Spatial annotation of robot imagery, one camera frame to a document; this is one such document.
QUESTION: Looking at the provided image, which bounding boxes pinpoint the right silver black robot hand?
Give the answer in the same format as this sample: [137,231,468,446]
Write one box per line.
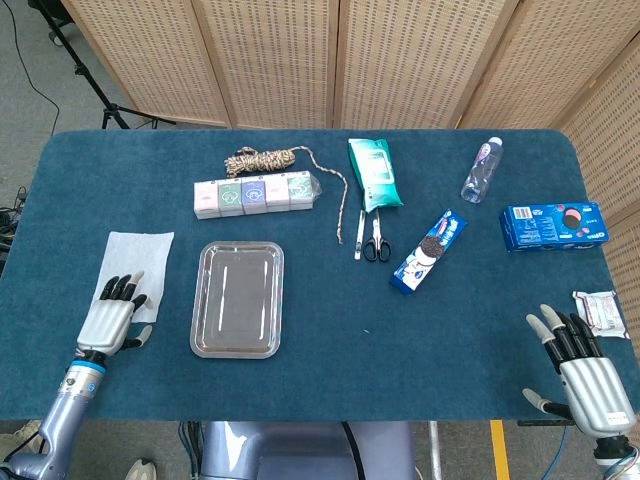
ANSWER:
[521,303,638,441]

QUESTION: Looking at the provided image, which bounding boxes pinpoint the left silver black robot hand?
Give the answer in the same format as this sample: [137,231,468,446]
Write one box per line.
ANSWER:
[75,271,154,357]

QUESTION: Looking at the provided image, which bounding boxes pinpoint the white paper napkin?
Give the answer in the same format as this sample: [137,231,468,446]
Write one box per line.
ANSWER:
[91,230,175,324]

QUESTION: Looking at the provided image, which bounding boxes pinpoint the stainless steel rectangular tray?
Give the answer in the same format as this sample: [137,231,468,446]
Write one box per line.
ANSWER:
[189,240,285,360]

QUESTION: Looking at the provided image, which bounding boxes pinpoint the white snack wrapper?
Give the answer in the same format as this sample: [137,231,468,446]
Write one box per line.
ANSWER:
[571,290,631,340]

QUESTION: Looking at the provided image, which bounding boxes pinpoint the white shoe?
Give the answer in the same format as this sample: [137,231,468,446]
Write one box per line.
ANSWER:
[12,421,44,451]
[123,458,157,480]

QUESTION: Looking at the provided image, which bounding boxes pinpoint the metal table leg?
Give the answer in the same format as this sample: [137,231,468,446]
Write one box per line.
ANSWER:
[428,421,444,480]

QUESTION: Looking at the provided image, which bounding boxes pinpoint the wide blue cookie box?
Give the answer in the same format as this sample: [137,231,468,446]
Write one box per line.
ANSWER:
[500,200,611,253]

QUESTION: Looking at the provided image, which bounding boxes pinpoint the pocket tissue multipack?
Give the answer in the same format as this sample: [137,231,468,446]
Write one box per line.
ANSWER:
[193,170,323,221]

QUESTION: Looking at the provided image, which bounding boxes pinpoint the long slim blue cookie box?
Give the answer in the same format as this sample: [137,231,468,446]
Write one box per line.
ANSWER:
[389,208,469,297]

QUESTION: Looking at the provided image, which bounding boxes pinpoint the blue table cloth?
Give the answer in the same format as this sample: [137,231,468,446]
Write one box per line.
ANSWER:
[0,128,632,424]

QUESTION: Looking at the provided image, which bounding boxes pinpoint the silver-blue robot torso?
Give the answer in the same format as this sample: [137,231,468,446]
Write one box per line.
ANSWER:
[199,421,419,480]

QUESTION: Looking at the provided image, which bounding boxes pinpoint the wicker folding screen panel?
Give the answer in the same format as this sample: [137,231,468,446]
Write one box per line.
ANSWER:
[552,37,640,361]
[452,0,640,132]
[192,0,342,130]
[59,0,234,129]
[333,0,524,130]

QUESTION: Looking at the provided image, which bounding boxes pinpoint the clear plastic bottle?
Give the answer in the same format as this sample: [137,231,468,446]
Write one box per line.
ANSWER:
[460,136,504,204]

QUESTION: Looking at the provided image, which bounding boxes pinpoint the black tripod stand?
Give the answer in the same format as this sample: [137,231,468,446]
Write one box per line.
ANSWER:
[29,0,177,130]

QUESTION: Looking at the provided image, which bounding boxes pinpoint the slim utility knife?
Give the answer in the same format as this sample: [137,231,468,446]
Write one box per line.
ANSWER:
[353,209,368,261]

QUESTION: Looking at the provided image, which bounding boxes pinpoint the green wet wipes pack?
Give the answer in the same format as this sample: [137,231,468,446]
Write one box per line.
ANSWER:
[347,137,405,214]

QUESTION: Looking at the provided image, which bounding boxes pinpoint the blue cable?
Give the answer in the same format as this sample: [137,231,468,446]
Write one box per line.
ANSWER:
[542,424,574,480]

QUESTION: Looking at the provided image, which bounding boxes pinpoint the black cable bundle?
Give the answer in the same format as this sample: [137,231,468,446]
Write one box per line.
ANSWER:
[0,185,29,261]

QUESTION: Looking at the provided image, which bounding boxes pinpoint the cables beside robot torso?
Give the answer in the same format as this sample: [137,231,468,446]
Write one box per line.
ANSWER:
[178,421,205,480]

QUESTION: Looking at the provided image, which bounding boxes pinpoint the thin black floor cable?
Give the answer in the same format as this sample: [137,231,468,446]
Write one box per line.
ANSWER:
[8,0,62,136]

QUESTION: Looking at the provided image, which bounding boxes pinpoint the beige braided rope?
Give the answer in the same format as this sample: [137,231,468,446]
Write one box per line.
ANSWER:
[224,145,349,246]

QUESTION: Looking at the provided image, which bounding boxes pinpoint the black handled scissors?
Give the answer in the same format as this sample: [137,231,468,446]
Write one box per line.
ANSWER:
[361,212,392,263]

